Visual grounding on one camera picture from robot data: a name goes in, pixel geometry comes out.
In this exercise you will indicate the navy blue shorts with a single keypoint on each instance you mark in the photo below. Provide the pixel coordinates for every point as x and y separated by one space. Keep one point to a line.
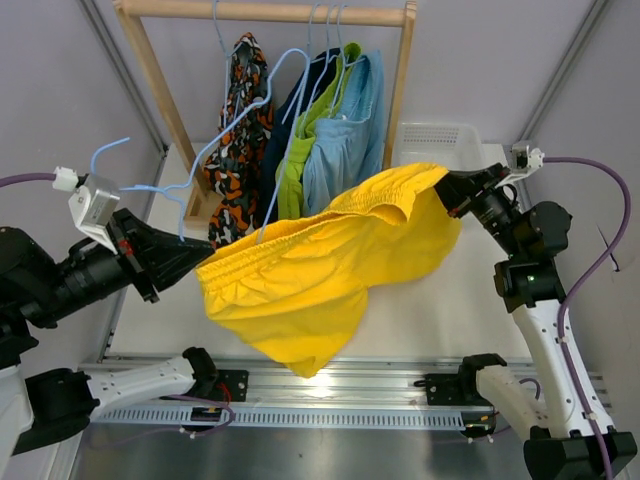
276 150

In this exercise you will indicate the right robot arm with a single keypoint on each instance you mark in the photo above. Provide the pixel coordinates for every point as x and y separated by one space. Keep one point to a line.
540 310

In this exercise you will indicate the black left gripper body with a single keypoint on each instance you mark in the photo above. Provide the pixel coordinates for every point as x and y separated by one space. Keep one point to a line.
139 253

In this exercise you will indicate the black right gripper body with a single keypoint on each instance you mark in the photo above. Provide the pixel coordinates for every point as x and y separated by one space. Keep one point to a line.
488 178

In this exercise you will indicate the light blue shorts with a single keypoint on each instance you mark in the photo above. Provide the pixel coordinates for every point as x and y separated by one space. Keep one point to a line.
349 145

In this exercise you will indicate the blue hanger of green shorts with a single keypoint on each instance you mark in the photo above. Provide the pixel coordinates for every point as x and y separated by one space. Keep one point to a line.
320 73

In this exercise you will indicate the yellow shorts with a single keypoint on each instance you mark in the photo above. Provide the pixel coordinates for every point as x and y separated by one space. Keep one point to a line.
298 291

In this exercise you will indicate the aluminium mounting rail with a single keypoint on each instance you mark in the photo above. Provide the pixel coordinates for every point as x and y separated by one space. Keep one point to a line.
377 393

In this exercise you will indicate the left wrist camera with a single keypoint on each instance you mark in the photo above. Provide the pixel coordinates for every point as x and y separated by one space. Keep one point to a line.
92 203

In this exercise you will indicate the white plastic basket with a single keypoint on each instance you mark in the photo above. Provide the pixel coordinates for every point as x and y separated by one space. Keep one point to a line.
455 146

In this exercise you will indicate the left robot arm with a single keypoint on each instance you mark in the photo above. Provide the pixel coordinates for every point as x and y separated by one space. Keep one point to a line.
38 292

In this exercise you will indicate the wooden clothes rack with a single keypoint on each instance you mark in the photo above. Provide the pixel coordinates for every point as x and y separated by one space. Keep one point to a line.
131 13

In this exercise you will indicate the lime green shorts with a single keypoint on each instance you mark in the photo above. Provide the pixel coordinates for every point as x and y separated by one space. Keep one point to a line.
290 193

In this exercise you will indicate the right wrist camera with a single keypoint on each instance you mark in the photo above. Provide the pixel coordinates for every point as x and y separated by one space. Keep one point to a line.
525 158

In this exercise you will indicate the orange camouflage shorts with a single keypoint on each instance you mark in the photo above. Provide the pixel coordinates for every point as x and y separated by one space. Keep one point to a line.
233 168

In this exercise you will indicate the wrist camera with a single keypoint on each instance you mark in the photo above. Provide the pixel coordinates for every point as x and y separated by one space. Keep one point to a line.
92 203
525 158

